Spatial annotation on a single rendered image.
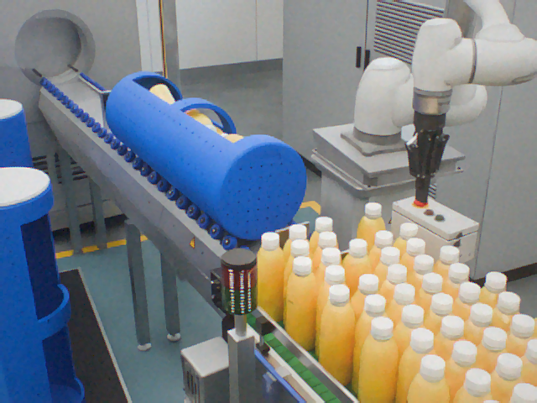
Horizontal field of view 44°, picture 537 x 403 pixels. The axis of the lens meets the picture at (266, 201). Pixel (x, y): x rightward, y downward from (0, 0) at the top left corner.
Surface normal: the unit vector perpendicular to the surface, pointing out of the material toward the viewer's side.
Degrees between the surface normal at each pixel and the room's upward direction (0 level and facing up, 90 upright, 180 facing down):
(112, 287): 0
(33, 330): 90
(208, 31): 90
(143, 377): 0
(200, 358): 0
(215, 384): 90
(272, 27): 90
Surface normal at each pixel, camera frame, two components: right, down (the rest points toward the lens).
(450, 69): 0.02, 0.46
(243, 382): 0.52, 0.36
